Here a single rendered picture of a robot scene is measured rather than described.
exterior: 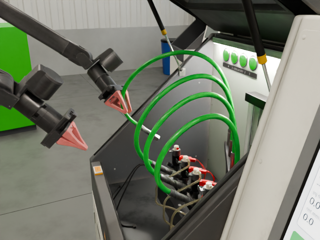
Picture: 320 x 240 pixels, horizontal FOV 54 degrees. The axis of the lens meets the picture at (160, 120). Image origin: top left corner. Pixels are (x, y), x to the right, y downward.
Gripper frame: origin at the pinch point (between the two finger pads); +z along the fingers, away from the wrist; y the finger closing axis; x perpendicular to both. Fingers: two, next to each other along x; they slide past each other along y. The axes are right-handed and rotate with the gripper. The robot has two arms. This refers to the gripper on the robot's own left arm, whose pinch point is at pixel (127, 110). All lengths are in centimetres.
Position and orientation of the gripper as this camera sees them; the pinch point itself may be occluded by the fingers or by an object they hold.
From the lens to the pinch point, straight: 109.1
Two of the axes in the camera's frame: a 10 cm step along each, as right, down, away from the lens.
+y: 3.9, -1.1, 9.2
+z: 6.2, 7.6, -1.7
